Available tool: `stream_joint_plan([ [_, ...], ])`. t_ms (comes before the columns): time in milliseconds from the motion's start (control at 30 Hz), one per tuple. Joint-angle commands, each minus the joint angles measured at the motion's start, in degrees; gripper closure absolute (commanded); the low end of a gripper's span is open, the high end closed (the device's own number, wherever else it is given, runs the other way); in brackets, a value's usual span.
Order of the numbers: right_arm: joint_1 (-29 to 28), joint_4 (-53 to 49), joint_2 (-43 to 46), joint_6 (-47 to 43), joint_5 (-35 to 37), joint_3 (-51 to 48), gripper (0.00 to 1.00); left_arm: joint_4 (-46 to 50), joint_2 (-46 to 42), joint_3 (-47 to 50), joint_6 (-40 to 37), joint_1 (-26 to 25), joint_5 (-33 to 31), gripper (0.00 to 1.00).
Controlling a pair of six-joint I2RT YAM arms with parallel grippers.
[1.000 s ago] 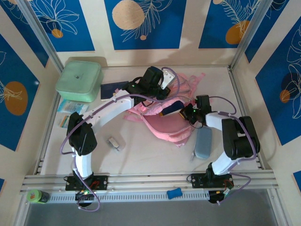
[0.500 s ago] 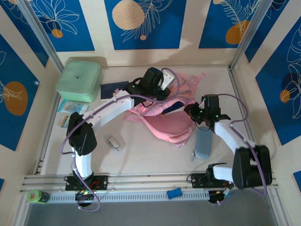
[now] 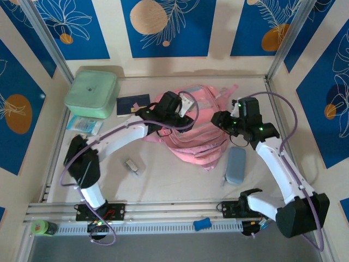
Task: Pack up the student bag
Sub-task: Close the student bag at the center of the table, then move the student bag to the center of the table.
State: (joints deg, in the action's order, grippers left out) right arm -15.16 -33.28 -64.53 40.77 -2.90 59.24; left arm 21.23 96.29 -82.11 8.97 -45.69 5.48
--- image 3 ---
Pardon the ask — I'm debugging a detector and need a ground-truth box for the pink backpack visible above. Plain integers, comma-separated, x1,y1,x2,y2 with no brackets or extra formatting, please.
143,84,238,172

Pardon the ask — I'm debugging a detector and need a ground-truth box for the blue-grey pencil case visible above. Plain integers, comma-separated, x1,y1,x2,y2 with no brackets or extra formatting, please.
220,146,247,188

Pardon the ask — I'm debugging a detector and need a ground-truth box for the small item in clear bag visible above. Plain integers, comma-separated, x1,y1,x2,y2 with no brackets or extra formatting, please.
121,157,147,178

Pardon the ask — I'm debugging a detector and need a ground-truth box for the mint green lunch bag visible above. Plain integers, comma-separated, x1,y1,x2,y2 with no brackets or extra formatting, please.
64,70,121,120

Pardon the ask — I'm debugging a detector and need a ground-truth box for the navy notebook with wide label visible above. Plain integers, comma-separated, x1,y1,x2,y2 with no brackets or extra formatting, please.
116,94,151,118

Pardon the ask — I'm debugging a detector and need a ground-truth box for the light blue tissue packet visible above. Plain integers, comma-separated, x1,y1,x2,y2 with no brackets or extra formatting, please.
67,114,104,136

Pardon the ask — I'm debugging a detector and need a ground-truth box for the blue bone-shaped object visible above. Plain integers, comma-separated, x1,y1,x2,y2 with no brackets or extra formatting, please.
192,217,212,231

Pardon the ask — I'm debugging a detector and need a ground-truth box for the green tape roll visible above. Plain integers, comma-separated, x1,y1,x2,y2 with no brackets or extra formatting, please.
30,219,58,237

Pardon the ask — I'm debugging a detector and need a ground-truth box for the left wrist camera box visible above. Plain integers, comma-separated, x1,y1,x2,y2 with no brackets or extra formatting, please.
178,94,196,118

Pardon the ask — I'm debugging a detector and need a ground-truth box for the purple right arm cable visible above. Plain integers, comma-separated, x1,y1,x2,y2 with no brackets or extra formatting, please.
245,91,326,252

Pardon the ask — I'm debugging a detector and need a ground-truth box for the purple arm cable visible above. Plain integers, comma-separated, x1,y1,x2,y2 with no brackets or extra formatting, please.
245,91,326,252
59,91,201,246

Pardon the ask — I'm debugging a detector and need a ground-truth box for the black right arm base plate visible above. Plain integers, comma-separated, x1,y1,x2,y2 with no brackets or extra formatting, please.
221,201,262,219

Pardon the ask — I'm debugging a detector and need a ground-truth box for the aluminium frame post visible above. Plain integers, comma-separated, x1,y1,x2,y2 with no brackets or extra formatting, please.
266,0,311,82
20,0,74,82

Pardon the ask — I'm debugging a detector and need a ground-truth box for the aluminium mounting rail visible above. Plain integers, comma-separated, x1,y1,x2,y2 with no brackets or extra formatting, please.
23,198,324,223

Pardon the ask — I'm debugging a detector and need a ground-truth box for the black controller board with wires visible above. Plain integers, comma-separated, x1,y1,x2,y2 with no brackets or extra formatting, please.
87,221,111,236
242,220,269,237

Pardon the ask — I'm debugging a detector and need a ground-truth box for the grey slotted cable duct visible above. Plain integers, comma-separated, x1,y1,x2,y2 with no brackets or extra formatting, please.
56,221,243,236

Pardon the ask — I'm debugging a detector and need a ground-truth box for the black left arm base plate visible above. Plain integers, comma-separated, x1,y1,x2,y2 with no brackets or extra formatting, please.
75,203,126,222

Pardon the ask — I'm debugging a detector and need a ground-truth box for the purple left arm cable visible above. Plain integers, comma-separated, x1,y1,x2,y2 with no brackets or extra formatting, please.
59,91,201,246

